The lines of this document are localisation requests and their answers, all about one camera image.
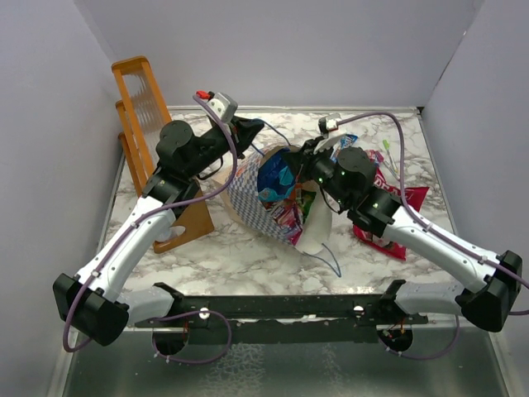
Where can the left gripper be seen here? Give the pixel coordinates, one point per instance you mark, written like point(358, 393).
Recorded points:
point(242, 131)

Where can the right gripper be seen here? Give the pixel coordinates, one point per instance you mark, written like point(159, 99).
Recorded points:
point(303, 158)

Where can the small blue candy packet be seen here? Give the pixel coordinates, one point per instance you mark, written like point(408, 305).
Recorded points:
point(346, 141)

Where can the blue checkered paper bag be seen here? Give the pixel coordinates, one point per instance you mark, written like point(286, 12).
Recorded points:
point(244, 206)

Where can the purple berries candy bag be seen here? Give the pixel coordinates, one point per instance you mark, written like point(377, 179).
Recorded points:
point(375, 157)

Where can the blue cookie snack pack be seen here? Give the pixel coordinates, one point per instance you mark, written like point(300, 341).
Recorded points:
point(275, 181)

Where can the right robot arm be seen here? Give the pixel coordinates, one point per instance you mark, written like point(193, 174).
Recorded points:
point(486, 284)

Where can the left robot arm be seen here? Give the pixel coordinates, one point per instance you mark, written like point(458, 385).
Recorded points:
point(92, 301)

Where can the green fruit candy bag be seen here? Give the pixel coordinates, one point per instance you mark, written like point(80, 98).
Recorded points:
point(304, 200)

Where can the purple marker pen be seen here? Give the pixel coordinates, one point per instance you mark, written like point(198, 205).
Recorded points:
point(390, 169)

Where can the green marker pen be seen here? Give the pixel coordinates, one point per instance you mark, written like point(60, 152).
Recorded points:
point(390, 157)

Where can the orange wooden rack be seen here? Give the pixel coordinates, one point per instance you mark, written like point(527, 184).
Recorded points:
point(143, 112)

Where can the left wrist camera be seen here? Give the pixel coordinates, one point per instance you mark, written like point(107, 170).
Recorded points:
point(219, 107)

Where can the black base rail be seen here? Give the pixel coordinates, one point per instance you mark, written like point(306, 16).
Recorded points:
point(281, 319)

